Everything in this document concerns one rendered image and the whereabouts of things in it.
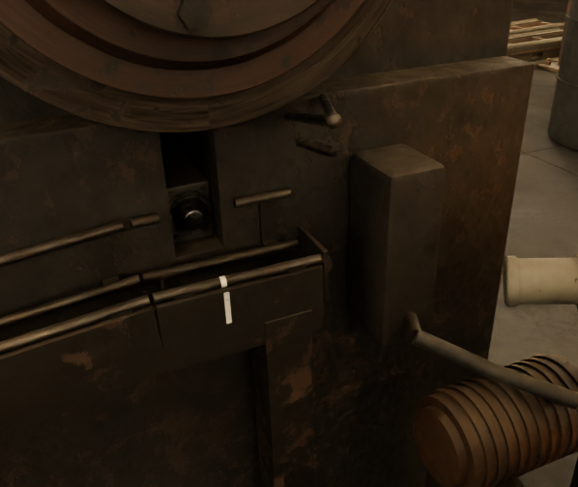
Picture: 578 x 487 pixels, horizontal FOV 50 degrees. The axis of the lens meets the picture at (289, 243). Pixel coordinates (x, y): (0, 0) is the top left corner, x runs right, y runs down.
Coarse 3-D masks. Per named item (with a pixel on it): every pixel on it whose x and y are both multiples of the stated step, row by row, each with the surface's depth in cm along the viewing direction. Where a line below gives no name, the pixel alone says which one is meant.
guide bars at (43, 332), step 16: (320, 256) 69; (240, 272) 66; (256, 272) 67; (272, 272) 67; (176, 288) 64; (192, 288) 64; (208, 288) 65; (128, 304) 62; (144, 304) 63; (80, 320) 61; (96, 320) 61; (16, 336) 60; (32, 336) 60; (48, 336) 60; (0, 352) 59
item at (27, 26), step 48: (0, 0) 45; (48, 0) 44; (96, 0) 46; (336, 0) 55; (48, 48) 48; (96, 48) 49; (144, 48) 48; (192, 48) 50; (240, 48) 51; (288, 48) 55; (192, 96) 54
